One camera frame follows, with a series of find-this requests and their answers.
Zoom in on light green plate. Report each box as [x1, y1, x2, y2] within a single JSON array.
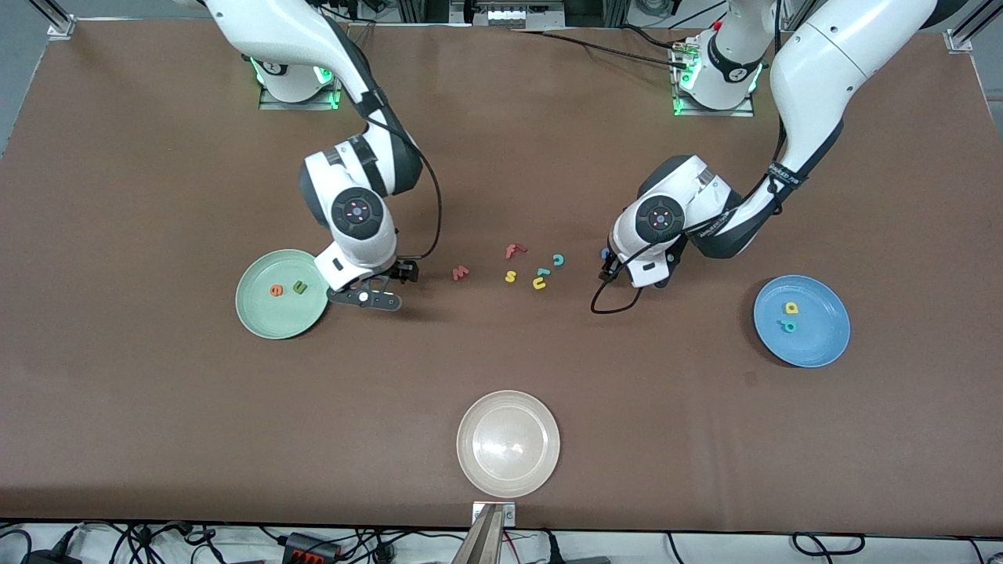
[[235, 249, 331, 340]]

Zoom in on blue plate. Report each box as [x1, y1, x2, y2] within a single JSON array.
[[753, 275, 851, 368]]

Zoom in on beige plate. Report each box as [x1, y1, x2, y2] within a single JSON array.
[[457, 390, 561, 498]]

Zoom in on grey control box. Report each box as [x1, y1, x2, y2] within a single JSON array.
[[451, 0, 567, 31]]

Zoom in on black orange power strip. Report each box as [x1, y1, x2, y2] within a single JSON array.
[[282, 533, 342, 564]]

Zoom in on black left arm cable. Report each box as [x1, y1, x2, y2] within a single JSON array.
[[591, 117, 788, 316]]

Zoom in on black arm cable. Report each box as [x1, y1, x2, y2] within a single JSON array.
[[359, 90, 444, 261], [591, 117, 788, 316]]

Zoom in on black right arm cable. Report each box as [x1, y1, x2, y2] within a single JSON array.
[[359, 90, 444, 261]]

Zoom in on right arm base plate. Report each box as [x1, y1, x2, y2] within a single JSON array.
[[259, 55, 342, 111]]

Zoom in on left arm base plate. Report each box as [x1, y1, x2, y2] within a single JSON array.
[[672, 39, 755, 118]]

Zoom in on long black table cable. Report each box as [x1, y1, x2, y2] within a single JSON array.
[[509, 28, 690, 67]]

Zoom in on grey camera mount bar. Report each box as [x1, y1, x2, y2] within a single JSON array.
[[453, 505, 504, 564]]

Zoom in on black looped cable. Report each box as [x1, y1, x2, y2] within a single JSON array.
[[791, 533, 867, 559]]

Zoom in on black cable bundle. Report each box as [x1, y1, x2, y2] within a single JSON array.
[[0, 521, 236, 564]]

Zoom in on aluminium frame post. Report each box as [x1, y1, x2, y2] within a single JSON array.
[[944, 0, 1003, 52], [47, 0, 77, 38]]

